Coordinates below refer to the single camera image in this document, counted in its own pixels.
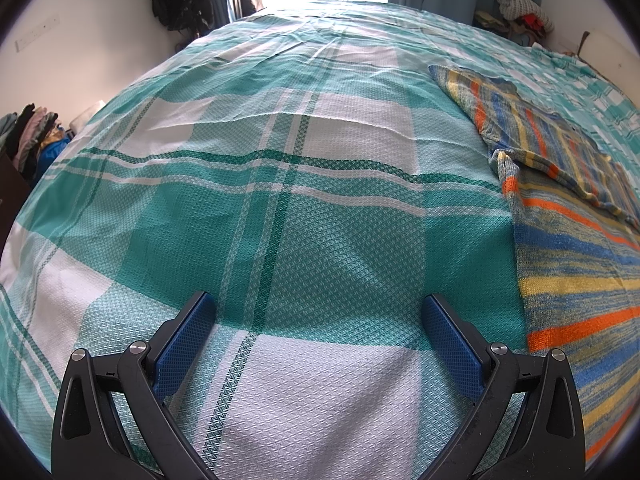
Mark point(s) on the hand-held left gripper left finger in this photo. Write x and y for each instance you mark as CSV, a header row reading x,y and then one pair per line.
x,y
185,340

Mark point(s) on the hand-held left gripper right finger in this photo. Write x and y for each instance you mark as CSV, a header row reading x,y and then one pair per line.
x,y
450,345

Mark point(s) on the striped knit sweater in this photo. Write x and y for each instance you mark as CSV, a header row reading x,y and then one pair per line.
x,y
565,240

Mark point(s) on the pile of folded clothes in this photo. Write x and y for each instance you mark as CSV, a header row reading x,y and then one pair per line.
x,y
30,130

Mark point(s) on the heap of mixed clothes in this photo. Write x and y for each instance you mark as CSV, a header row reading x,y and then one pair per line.
x,y
522,12

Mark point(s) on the teal plaid bed sheet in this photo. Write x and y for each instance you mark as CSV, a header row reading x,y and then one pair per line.
x,y
300,210

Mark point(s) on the dark wooden dresser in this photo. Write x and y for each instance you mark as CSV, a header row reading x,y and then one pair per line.
x,y
10,195

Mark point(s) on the blue bag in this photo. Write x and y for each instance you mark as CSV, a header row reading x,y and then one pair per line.
x,y
50,152

